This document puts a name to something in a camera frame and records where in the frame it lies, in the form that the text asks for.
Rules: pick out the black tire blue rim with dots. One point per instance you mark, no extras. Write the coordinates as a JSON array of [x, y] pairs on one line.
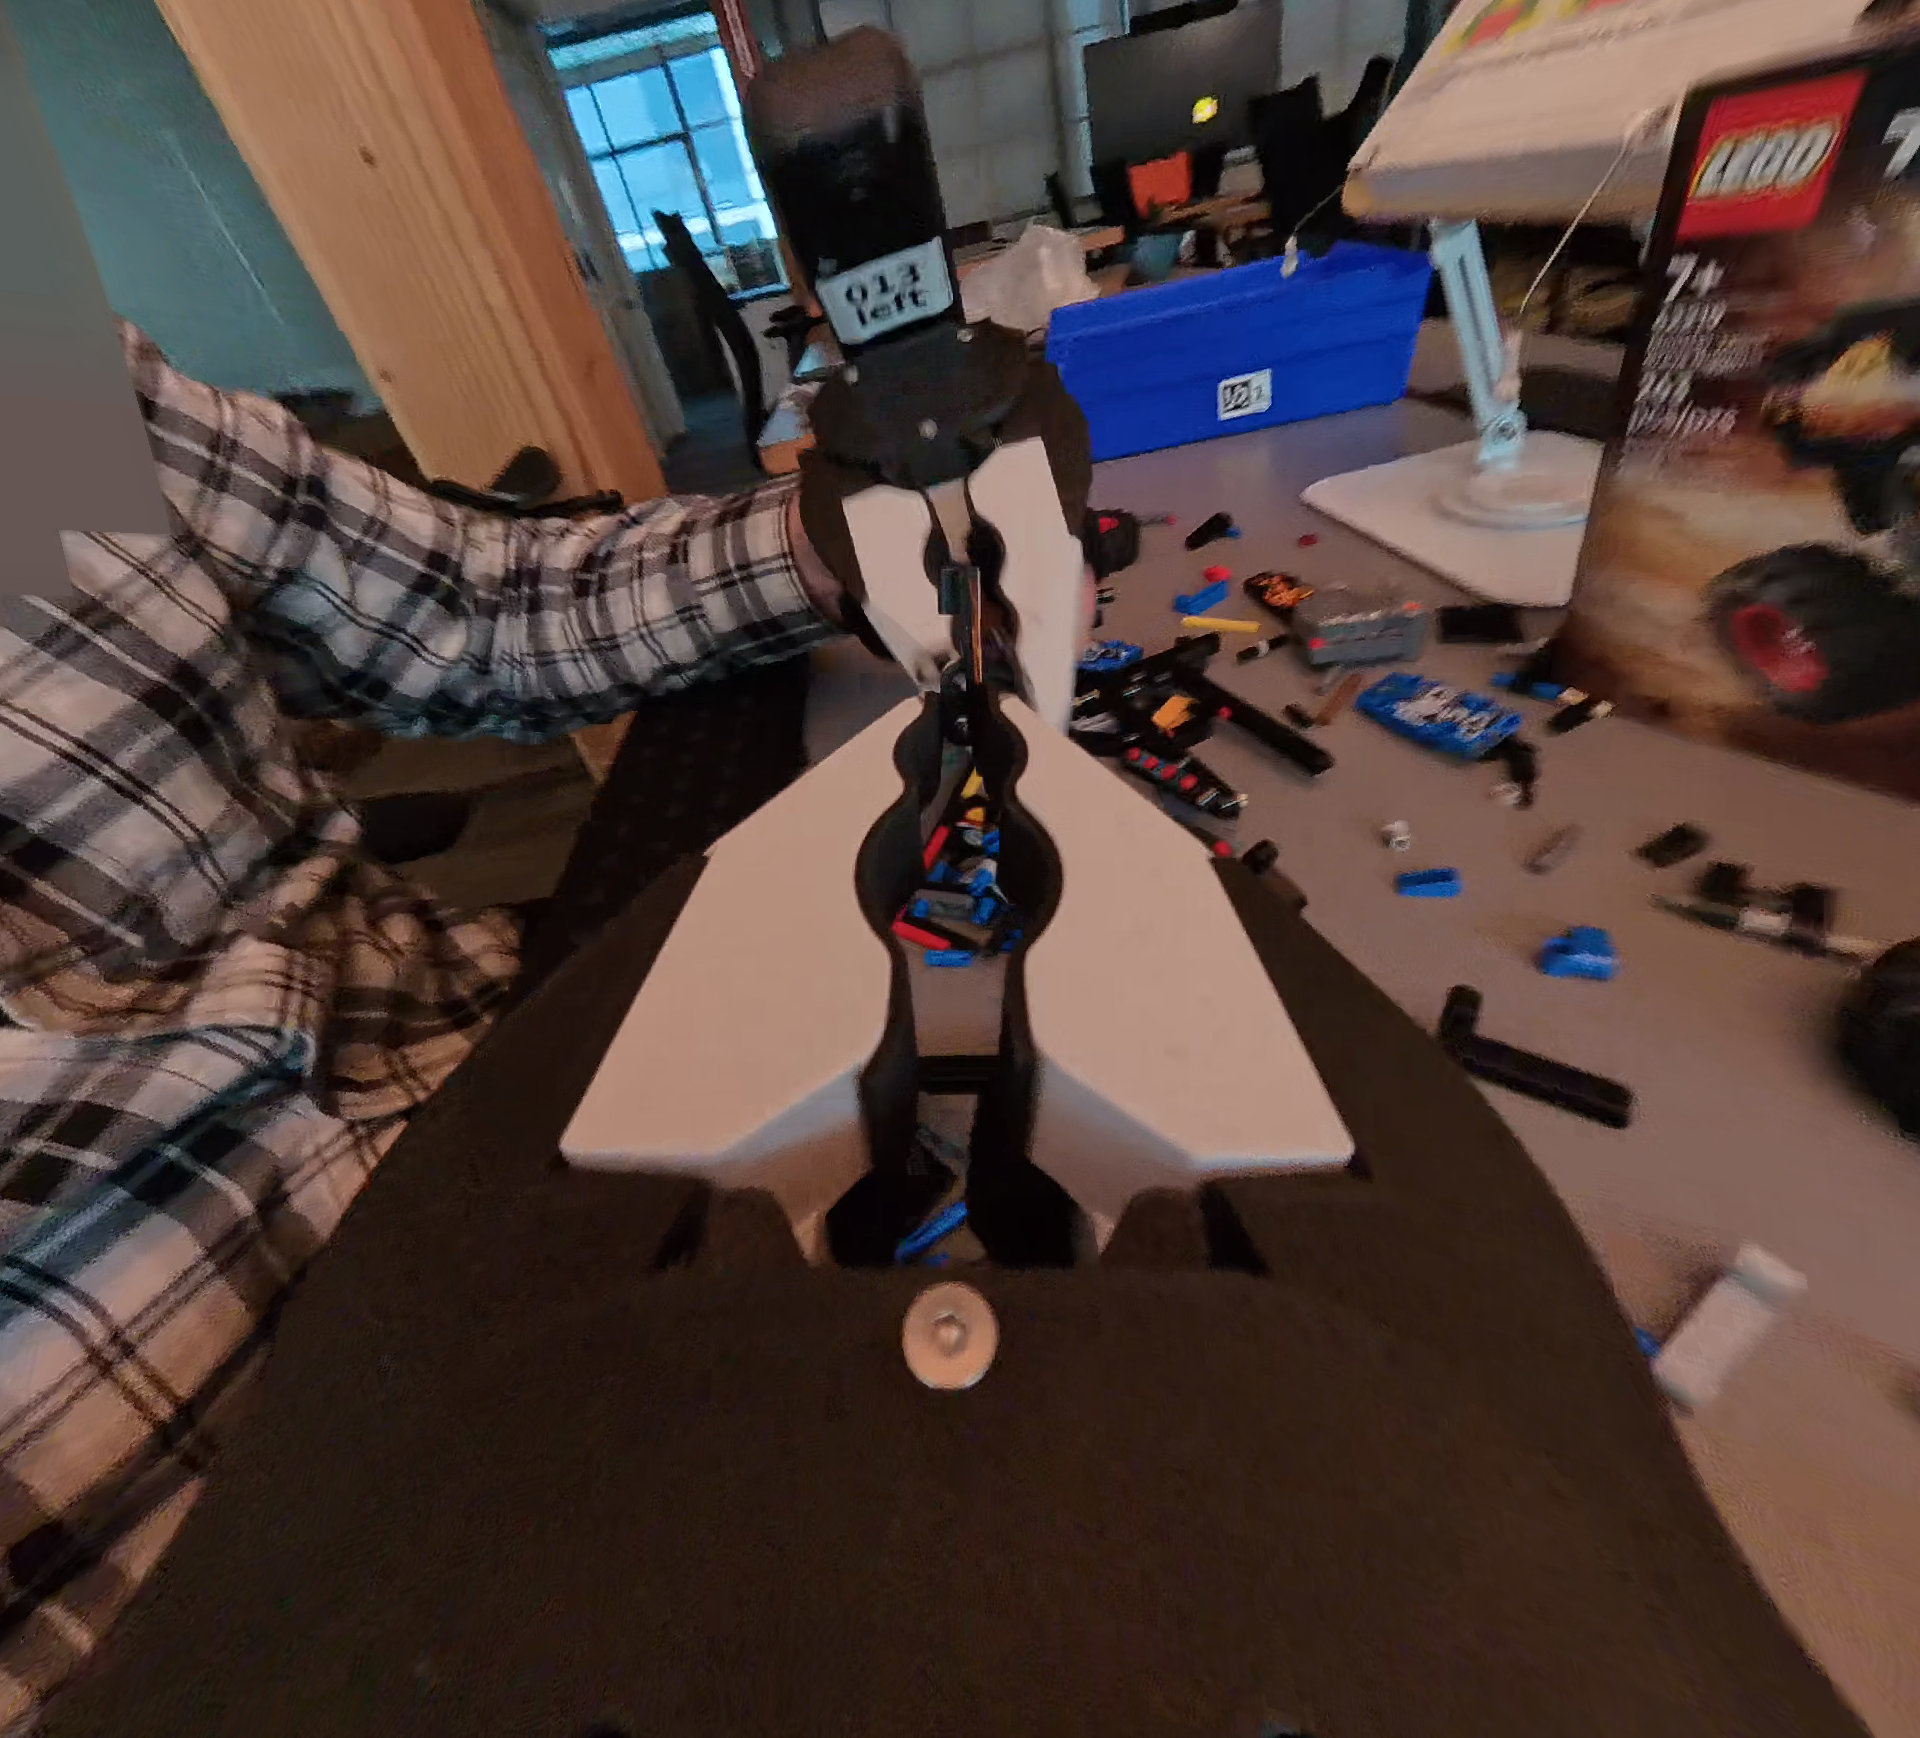
[[1891, 1035]]

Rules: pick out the pile of toy building pieces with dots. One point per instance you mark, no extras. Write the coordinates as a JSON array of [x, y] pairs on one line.
[[1186, 719]]

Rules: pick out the orange flame toy panel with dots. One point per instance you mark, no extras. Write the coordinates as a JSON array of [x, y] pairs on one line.
[[1279, 589]]

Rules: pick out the white toy piece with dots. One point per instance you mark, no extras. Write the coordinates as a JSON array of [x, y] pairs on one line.
[[1726, 1328]]

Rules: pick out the window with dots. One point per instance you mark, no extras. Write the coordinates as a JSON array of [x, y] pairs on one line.
[[646, 150]]

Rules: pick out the blue bin with white tag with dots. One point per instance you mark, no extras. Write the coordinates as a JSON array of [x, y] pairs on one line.
[[1202, 346]]

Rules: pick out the person's plaid shirt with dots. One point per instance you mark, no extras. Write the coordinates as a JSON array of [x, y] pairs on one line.
[[181, 1020]]

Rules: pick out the black toy connector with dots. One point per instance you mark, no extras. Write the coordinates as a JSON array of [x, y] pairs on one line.
[[1764, 893]]

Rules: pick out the white document stand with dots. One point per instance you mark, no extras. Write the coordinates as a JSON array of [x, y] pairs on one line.
[[1440, 486]]

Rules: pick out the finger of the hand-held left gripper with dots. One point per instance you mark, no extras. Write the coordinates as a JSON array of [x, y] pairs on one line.
[[1036, 569], [891, 569]]

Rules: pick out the clear plastic bag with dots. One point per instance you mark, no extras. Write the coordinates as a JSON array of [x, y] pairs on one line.
[[1029, 276]]

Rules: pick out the grey toy pin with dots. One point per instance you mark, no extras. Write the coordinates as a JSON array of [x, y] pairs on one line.
[[1553, 848]]

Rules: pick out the toy truck set box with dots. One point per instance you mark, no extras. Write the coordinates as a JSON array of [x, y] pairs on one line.
[[1770, 420]]

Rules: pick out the grey toy motor block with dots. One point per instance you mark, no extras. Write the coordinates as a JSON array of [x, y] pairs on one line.
[[1363, 636]]

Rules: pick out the instruction booklet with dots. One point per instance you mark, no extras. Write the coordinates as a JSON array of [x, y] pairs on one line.
[[1620, 28]]

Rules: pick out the blue printed toy panel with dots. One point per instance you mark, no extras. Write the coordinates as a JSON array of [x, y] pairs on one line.
[[1435, 716]]

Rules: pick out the black angled toy beam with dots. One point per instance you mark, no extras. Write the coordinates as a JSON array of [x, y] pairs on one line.
[[1547, 1075]]

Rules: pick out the blue angled toy piece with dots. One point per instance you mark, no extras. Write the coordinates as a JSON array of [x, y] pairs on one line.
[[1578, 954]]

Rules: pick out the computer monitor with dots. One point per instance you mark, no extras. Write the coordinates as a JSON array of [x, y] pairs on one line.
[[1186, 76]]

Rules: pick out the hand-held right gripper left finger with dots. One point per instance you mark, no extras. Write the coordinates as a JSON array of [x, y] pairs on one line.
[[721, 1020]]

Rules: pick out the wooden pillar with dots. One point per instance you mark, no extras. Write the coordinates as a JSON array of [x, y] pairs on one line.
[[360, 119]]

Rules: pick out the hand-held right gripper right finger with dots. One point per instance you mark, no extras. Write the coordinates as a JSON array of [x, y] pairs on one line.
[[1171, 1020]]

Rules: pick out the black square toy tile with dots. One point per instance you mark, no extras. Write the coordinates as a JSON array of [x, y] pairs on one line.
[[1480, 625]]

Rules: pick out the person's left forearm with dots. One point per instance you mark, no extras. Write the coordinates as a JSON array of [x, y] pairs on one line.
[[480, 600]]

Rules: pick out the grey desk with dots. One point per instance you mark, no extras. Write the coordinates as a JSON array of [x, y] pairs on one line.
[[1412, 1230]]

